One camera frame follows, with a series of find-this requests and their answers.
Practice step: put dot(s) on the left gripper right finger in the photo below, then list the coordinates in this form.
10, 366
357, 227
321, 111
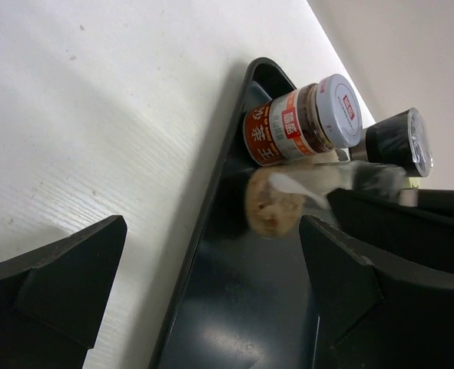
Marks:
377, 310

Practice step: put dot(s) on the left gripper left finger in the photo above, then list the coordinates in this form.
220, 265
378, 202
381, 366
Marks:
52, 299

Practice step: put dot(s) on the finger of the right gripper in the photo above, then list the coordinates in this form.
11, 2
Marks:
435, 201
410, 233

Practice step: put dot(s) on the clear-lid pepper grinder bottle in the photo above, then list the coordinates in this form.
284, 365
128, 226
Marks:
399, 140

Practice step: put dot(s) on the black-cap spice bottle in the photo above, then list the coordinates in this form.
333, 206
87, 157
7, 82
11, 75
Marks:
277, 197

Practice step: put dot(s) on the red-label white-lid jar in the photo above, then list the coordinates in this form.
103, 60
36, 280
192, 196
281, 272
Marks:
312, 120

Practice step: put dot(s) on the black rectangular tray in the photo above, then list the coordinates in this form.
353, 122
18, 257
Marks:
240, 301

